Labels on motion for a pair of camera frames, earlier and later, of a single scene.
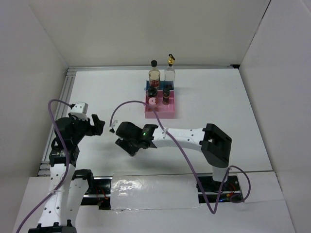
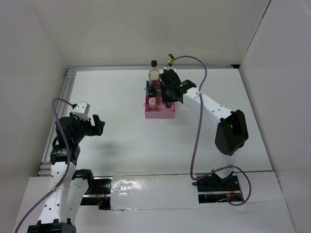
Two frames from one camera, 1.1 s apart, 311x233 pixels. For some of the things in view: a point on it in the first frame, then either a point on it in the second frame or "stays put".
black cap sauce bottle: (154, 75) stays put
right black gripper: (123, 143) to (166, 98)
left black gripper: (96, 129) stays put
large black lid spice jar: (152, 92) stays put
